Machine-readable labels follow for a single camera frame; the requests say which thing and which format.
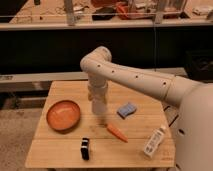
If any orange toy carrot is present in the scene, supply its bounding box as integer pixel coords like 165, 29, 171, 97
106, 123, 128, 142

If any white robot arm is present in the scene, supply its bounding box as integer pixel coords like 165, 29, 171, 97
80, 46, 213, 171

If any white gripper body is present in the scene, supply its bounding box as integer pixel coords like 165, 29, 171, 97
88, 84, 108, 103

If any blue sponge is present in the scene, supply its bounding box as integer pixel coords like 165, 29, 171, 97
117, 102, 137, 119

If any wooden table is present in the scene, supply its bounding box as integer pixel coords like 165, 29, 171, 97
25, 81, 175, 168

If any orange bowl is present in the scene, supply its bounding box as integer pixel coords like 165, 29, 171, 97
46, 100, 81, 131

